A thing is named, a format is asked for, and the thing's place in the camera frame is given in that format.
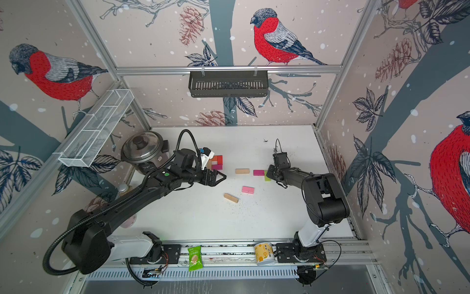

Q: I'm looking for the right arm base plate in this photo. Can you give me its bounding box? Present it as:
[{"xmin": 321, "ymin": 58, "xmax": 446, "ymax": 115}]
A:
[{"xmin": 274, "ymin": 240, "xmax": 327, "ymax": 263}]

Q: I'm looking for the slanted wood block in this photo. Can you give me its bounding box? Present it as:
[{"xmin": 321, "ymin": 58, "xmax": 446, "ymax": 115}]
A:
[{"xmin": 223, "ymin": 193, "xmax": 239, "ymax": 203}]

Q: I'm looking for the green block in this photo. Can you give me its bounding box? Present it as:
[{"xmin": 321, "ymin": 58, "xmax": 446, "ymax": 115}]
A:
[{"xmin": 264, "ymin": 170, "xmax": 271, "ymax": 182}]

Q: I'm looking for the light pink block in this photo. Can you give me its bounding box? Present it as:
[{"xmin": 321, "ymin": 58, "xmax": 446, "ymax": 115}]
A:
[{"xmin": 242, "ymin": 186, "xmax": 255, "ymax": 195}]

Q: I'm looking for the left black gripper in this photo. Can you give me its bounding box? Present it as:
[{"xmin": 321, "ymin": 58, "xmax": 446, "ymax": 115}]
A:
[{"xmin": 181, "ymin": 166, "xmax": 227, "ymax": 186}]

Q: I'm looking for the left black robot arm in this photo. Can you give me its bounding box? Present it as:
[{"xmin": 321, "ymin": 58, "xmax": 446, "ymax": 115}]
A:
[{"xmin": 42, "ymin": 149, "xmax": 226, "ymax": 276}]

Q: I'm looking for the black hanging wall basket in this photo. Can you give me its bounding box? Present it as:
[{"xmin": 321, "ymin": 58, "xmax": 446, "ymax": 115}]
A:
[{"xmin": 188, "ymin": 71, "xmax": 269, "ymax": 98}]

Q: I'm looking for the glass spice jar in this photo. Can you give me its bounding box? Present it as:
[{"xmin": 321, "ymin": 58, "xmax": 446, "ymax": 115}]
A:
[{"xmin": 117, "ymin": 183, "xmax": 129, "ymax": 196}]

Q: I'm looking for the green snack packet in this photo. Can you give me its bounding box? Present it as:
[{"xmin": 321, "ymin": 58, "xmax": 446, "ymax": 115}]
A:
[{"xmin": 188, "ymin": 246, "xmax": 203, "ymax": 271}]

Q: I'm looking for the natural wood block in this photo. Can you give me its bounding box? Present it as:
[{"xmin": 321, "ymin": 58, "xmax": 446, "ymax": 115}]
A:
[{"xmin": 235, "ymin": 169, "xmax": 250, "ymax": 175}]

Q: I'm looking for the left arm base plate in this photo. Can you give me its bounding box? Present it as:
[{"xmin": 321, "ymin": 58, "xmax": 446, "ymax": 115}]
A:
[{"xmin": 130, "ymin": 245, "xmax": 181, "ymax": 265}]

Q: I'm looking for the yellow snack can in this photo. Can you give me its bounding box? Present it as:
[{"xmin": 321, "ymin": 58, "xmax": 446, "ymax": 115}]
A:
[{"xmin": 254, "ymin": 242, "xmax": 275, "ymax": 266}]

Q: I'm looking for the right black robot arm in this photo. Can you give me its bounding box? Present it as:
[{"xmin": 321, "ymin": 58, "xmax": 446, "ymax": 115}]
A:
[{"xmin": 267, "ymin": 151, "xmax": 350, "ymax": 260}]

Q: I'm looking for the white wire mesh basket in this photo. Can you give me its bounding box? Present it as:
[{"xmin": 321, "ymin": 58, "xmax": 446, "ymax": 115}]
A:
[{"xmin": 58, "ymin": 89, "xmax": 135, "ymax": 167}]

